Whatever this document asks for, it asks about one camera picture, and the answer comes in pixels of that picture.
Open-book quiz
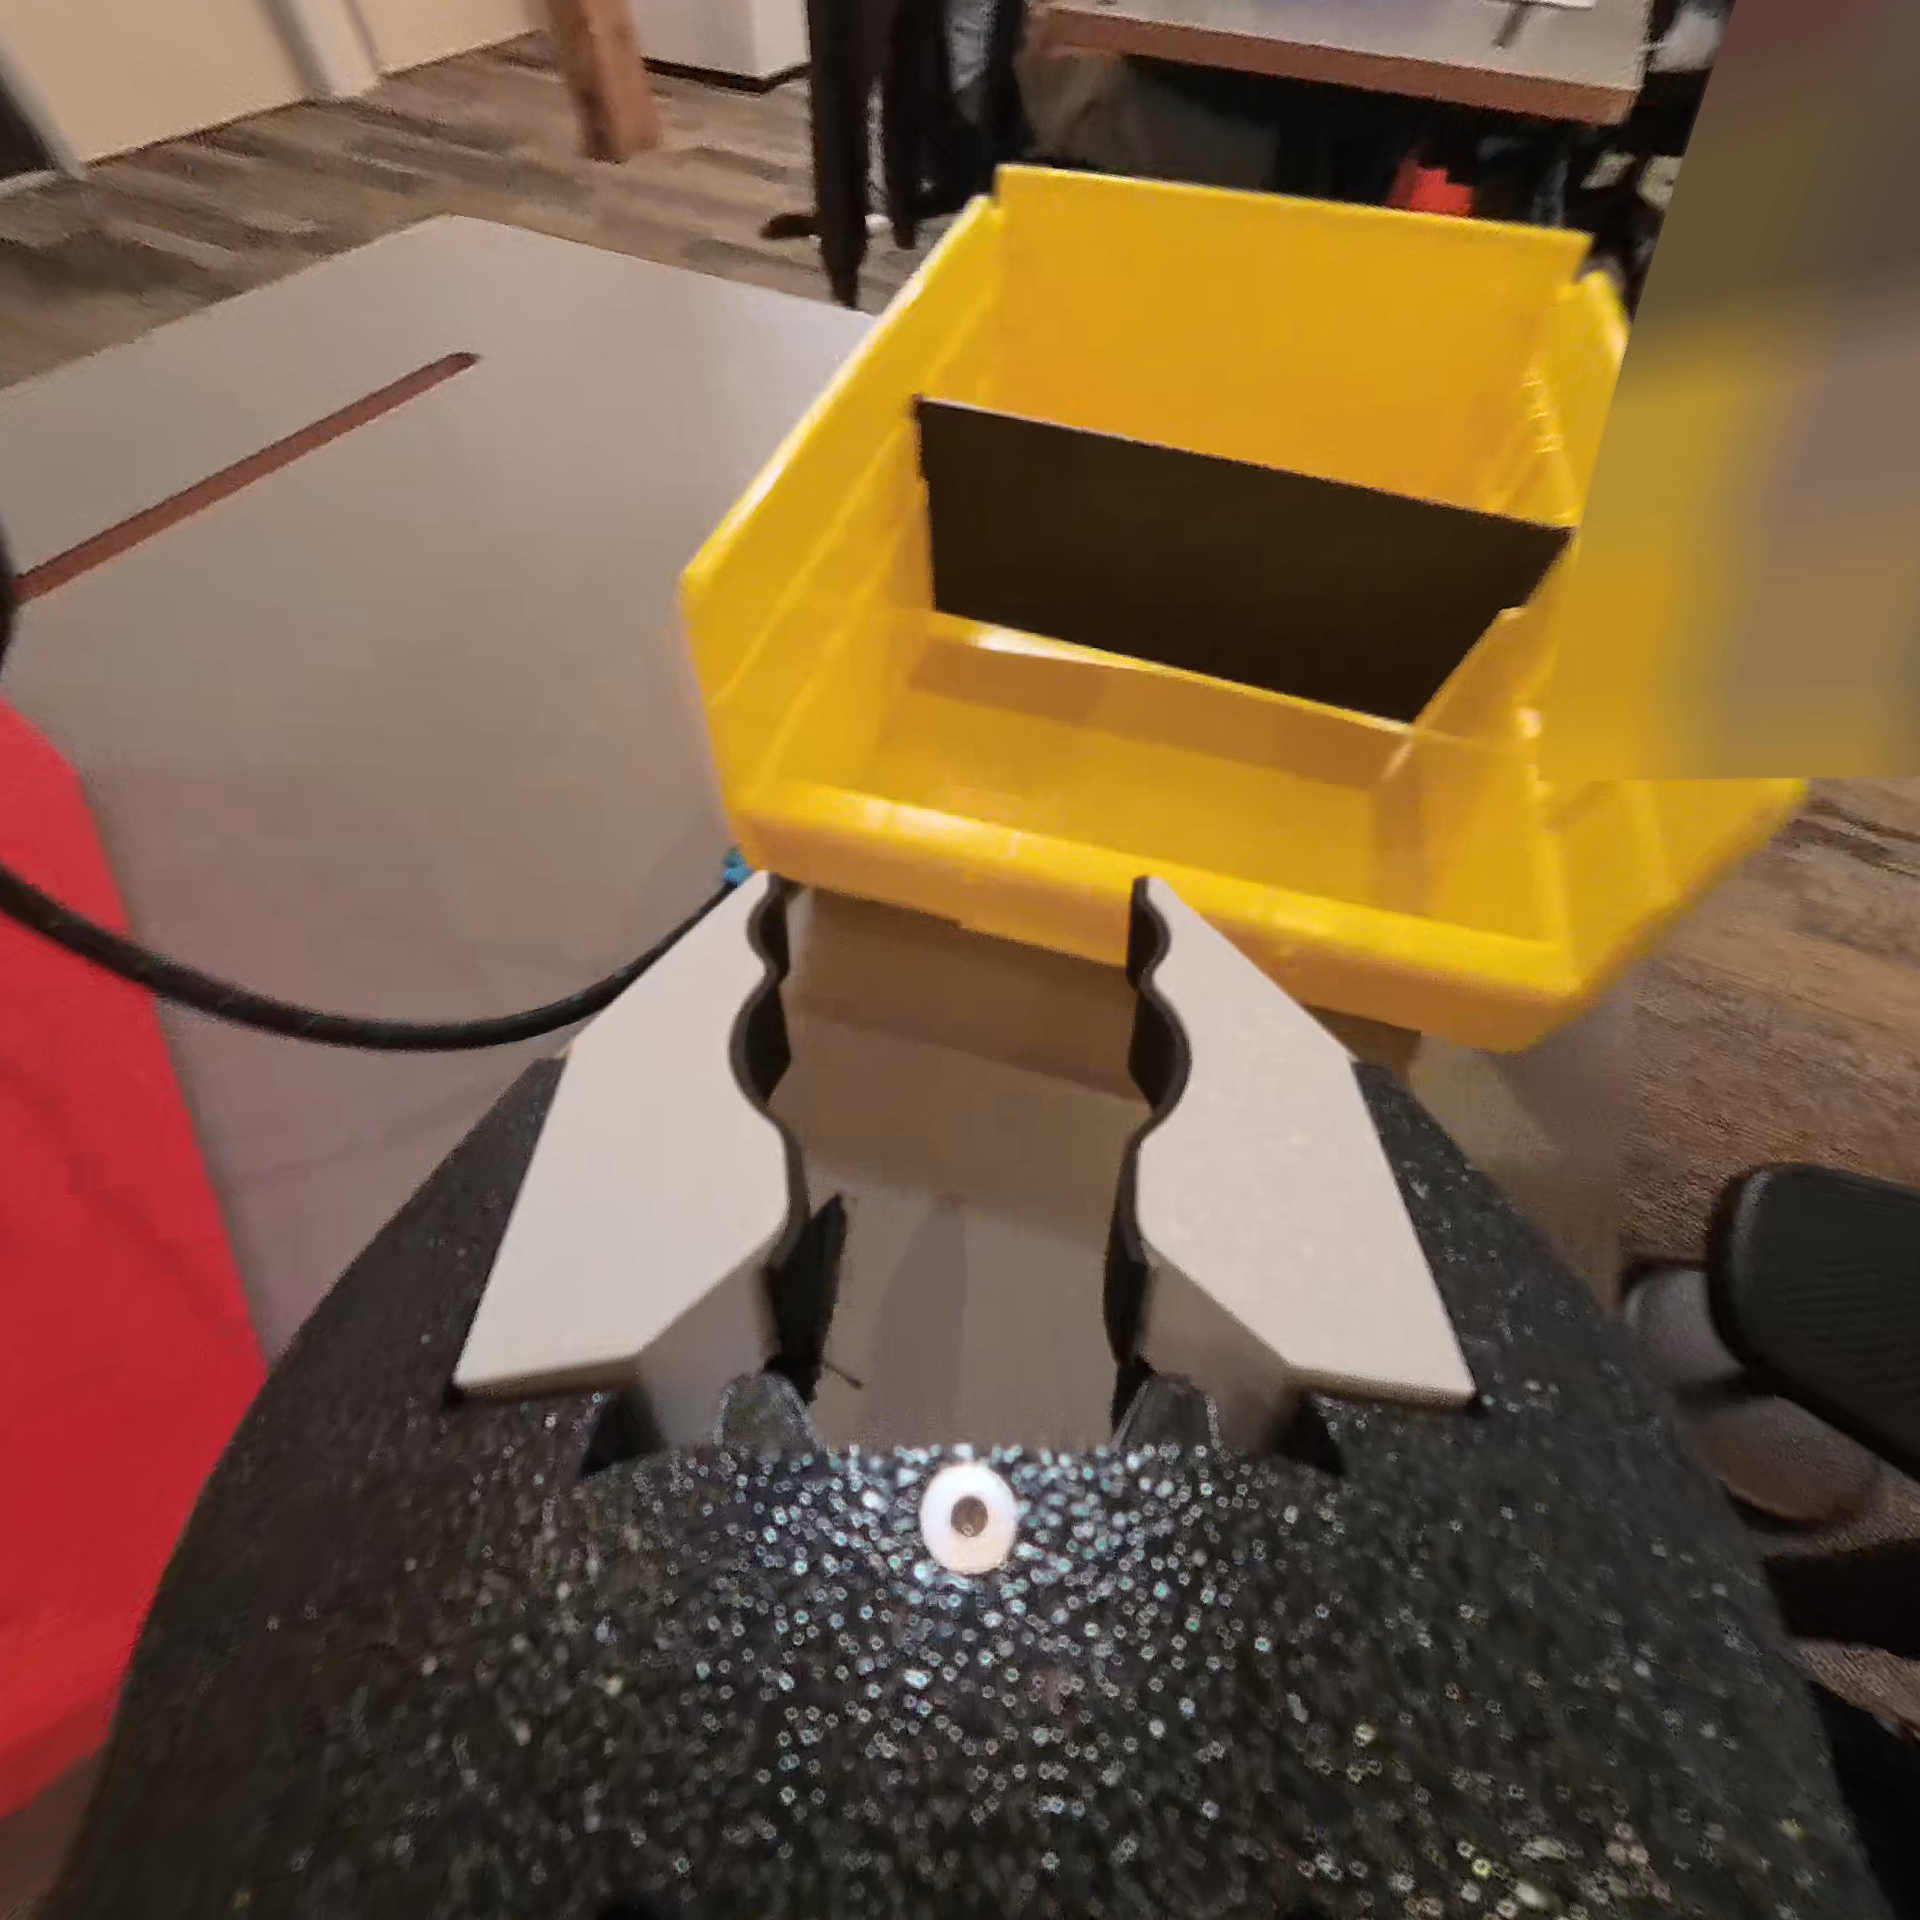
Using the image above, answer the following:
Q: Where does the wooden table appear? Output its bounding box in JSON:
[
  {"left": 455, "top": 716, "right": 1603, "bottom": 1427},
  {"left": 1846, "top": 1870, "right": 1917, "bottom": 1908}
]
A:
[{"left": 1035, "top": 0, "right": 1653, "bottom": 125}]

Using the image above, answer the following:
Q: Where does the black office chair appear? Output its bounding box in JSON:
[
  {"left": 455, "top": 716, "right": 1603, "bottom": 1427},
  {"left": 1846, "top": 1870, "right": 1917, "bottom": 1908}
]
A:
[{"left": 1628, "top": 1160, "right": 1920, "bottom": 1727}]

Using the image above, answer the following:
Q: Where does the red plastic bin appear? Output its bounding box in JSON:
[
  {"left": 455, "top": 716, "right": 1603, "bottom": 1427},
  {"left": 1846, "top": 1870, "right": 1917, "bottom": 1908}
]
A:
[{"left": 0, "top": 696, "right": 273, "bottom": 1818}]

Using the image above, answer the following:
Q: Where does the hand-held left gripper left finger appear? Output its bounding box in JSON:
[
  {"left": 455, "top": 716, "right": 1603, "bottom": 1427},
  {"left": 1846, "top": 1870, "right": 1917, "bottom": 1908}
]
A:
[{"left": 452, "top": 872, "right": 847, "bottom": 1454}]

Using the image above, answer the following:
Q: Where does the black bin divider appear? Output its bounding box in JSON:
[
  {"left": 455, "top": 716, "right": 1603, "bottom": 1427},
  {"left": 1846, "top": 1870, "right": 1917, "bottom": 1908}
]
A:
[{"left": 914, "top": 398, "right": 1575, "bottom": 725}]

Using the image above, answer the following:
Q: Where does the black braided hdmi cable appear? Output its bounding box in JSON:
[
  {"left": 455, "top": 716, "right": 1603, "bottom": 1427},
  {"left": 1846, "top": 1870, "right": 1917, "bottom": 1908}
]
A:
[{"left": 0, "top": 847, "right": 751, "bottom": 1052}]

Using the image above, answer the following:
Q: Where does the wooden post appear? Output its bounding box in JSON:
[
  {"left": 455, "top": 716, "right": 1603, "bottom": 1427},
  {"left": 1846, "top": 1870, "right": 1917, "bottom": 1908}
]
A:
[{"left": 545, "top": 0, "right": 662, "bottom": 164}]

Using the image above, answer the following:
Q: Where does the large yellow plastic bin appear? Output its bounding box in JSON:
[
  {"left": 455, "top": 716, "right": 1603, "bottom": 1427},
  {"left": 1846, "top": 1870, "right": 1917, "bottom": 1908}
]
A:
[{"left": 678, "top": 162, "right": 1809, "bottom": 1055}]

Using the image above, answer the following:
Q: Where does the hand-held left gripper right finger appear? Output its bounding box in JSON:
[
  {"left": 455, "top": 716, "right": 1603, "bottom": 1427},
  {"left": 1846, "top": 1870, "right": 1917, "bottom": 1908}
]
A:
[{"left": 1103, "top": 872, "right": 1478, "bottom": 1454}]

